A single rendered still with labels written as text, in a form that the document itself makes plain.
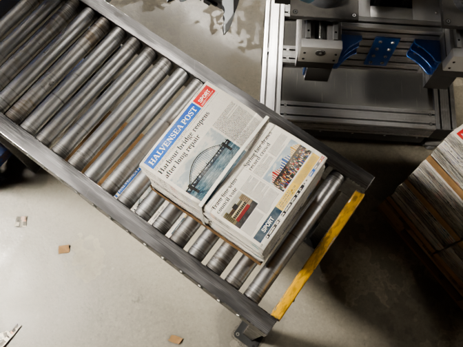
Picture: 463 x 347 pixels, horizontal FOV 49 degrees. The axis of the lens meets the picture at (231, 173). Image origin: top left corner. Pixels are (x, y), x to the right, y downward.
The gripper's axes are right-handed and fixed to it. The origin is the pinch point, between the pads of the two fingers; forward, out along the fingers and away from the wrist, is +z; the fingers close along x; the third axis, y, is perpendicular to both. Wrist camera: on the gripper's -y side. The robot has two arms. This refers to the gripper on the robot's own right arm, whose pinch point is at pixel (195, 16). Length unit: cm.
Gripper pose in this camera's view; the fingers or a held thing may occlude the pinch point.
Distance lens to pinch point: 118.8
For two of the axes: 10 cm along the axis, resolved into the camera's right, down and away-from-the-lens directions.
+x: -8.6, -5.1, 0.3
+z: -5.0, 8.2, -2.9
